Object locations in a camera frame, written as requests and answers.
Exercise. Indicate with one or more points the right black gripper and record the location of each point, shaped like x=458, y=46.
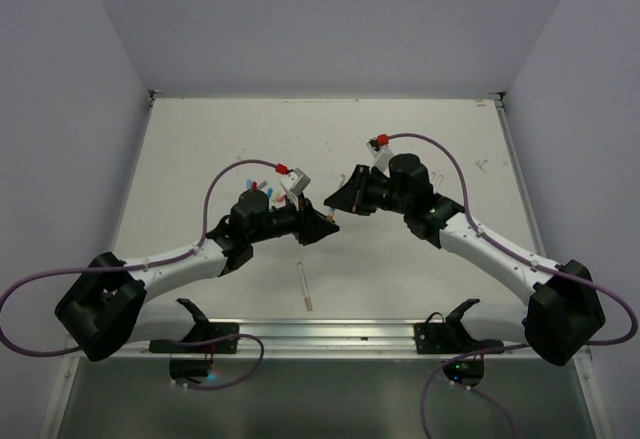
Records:
x=351, y=196

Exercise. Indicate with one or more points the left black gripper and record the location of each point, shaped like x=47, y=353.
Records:
x=310, y=224

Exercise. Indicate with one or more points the peach cap pen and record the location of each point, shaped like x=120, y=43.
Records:
x=304, y=287

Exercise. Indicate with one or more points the magenta cap pen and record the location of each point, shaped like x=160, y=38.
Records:
x=438, y=182

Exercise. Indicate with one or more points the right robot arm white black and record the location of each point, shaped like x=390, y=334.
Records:
x=560, y=310

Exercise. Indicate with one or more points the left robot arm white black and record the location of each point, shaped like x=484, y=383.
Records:
x=109, y=305

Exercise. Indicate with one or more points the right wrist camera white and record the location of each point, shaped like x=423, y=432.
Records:
x=380, y=151

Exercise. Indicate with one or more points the aluminium mounting rail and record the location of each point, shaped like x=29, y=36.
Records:
x=306, y=337

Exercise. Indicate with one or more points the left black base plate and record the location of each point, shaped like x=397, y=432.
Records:
x=207, y=338

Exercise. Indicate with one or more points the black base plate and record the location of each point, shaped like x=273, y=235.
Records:
x=207, y=338
x=447, y=335

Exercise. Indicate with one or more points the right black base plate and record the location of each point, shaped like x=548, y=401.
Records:
x=447, y=335

